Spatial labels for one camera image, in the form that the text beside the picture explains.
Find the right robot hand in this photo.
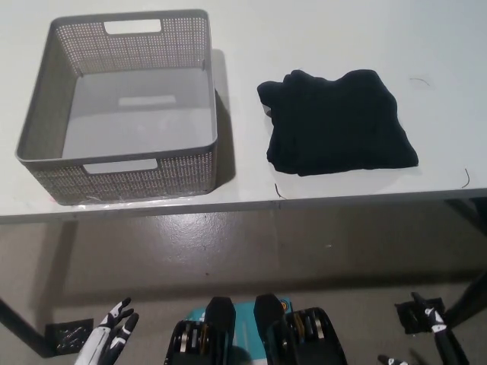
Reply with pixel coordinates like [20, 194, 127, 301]
[377, 291, 469, 365]

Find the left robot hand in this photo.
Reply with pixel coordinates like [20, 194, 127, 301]
[75, 298, 140, 365]

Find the black t-shirt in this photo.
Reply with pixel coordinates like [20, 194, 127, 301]
[256, 68, 420, 178]

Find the black table leg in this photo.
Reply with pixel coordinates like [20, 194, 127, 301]
[0, 296, 54, 358]
[443, 262, 487, 330]

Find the black ribbed robot body block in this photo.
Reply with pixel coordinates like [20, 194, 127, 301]
[253, 293, 349, 365]
[165, 296, 237, 365]

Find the grey perforated plastic basket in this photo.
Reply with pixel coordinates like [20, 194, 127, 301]
[14, 8, 220, 206]

